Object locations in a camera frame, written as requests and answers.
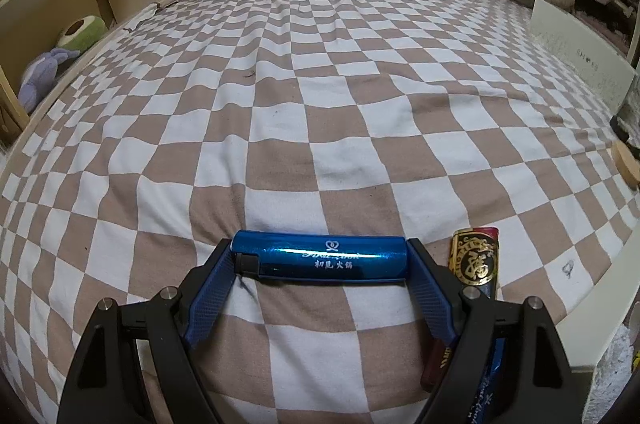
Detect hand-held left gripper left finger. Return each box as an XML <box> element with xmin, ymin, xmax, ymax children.
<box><xmin>57</xmin><ymin>239</ymin><xmax>238</xmax><ymax>424</ymax></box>

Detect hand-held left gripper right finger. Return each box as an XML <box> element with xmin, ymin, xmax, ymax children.
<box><xmin>407</xmin><ymin>238</ymin><xmax>586</xmax><ymax>424</ymax></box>

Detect red and gold lighter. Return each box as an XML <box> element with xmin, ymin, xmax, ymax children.
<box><xmin>421</xmin><ymin>226</ymin><xmax>501</xmax><ymax>391</ymax></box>

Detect shiny blue lighter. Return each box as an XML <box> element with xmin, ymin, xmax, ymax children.
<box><xmin>231</xmin><ymin>230</ymin><xmax>412</xmax><ymax>283</ymax></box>
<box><xmin>462</xmin><ymin>336</ymin><xmax>507</xmax><ymax>424</ymax></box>

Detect white storage box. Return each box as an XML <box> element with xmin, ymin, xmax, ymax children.
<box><xmin>550</xmin><ymin>279</ymin><xmax>640</xmax><ymax>424</ymax></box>

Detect checkered bed sheet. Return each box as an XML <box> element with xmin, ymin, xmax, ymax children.
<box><xmin>0</xmin><ymin>0</ymin><xmax>640</xmax><ymax>424</ymax></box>

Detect white knitted item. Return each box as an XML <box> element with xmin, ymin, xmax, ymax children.
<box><xmin>592</xmin><ymin>324</ymin><xmax>640</xmax><ymax>424</ymax></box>

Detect round wooden disc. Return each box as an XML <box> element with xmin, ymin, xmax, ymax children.
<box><xmin>612</xmin><ymin>141</ymin><xmax>640</xmax><ymax>189</ymax></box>

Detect purple plush toy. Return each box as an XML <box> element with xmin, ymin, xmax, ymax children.
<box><xmin>19</xmin><ymin>48</ymin><xmax>76</xmax><ymax>115</ymax></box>

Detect white box with marks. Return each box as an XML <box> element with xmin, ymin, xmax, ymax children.
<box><xmin>530</xmin><ymin>0</ymin><xmax>640</xmax><ymax>117</ymax></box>

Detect green round plush toy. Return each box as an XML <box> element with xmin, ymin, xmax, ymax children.
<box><xmin>56</xmin><ymin>16</ymin><xmax>108</xmax><ymax>54</ymax></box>

